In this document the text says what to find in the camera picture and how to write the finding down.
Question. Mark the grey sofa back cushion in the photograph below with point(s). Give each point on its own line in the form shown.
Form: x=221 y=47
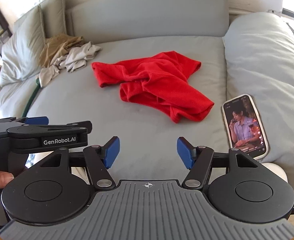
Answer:
x=149 y=12

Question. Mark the beige crumpled garment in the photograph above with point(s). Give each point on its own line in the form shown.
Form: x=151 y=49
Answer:
x=76 y=57

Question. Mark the light green throw pillow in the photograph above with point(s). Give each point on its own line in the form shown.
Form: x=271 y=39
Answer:
x=53 y=15
x=21 y=47

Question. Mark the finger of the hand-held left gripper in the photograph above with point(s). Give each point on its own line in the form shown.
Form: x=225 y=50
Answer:
x=38 y=120
x=31 y=131

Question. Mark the red shirt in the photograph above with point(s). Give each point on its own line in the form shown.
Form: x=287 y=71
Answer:
x=157 y=85

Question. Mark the smartphone with white case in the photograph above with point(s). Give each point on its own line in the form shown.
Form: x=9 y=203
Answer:
x=244 y=127

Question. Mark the grey sofa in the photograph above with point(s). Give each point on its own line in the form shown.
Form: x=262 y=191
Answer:
x=86 y=105

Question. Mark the pale grey armrest pillow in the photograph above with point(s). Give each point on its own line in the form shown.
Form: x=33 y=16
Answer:
x=262 y=62

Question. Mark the tan crumpled garment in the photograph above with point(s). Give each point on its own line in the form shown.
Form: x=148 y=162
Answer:
x=56 y=47

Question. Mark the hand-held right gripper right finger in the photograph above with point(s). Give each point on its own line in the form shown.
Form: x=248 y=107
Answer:
x=184 y=152

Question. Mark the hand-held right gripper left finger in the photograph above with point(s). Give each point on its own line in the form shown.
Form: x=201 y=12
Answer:
x=111 y=152

